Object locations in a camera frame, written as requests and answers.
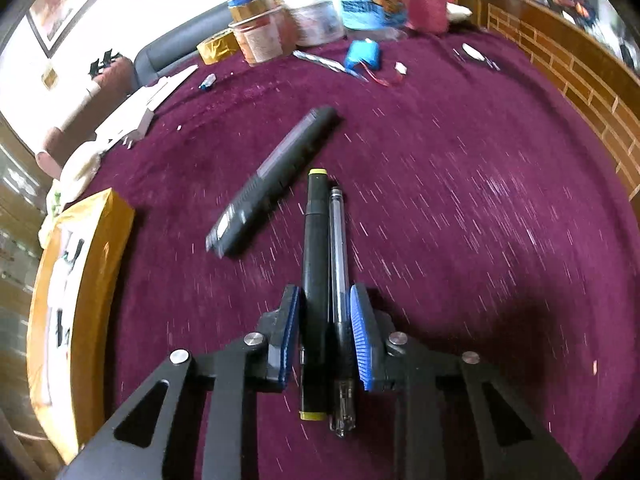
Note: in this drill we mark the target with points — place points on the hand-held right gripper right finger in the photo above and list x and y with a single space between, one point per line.
362 340

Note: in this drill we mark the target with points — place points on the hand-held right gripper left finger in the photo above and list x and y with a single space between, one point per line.
290 340

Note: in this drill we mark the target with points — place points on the clear ballpoint pen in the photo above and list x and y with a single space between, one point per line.
339 260

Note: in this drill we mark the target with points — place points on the black marker yellow cap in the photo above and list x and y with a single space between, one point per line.
315 260

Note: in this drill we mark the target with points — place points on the yellow taped white tray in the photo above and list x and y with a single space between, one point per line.
97 270

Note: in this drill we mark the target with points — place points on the plain black marker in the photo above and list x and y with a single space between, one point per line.
280 170

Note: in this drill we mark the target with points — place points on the white power adapter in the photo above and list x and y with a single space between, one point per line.
137 127

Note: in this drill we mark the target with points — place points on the wrapped round white cake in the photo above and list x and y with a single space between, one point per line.
80 170

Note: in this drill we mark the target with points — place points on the small blue vial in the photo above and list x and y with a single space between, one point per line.
207 82

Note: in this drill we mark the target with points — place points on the small white connector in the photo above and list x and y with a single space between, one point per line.
400 68

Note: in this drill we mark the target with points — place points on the stack of white papers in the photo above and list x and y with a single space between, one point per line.
150 95

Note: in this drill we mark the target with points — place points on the blue battery pack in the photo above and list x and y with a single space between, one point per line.
362 54

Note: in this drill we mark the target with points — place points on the yellow tape roll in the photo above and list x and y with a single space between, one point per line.
215 50

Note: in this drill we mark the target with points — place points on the orange label clear jar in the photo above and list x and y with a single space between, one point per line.
260 40

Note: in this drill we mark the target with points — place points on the pink upholstered chair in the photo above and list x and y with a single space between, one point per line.
107 95

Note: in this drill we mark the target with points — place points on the small nail clipper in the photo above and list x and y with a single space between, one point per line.
472 51

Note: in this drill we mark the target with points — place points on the black leather sofa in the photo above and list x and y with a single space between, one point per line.
170 50

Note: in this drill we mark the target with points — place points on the white plastic tub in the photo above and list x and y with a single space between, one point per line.
315 20

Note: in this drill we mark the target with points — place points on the gold jar blue lid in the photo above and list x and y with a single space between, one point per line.
247 7

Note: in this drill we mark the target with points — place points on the framed wall picture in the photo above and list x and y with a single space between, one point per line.
65 2

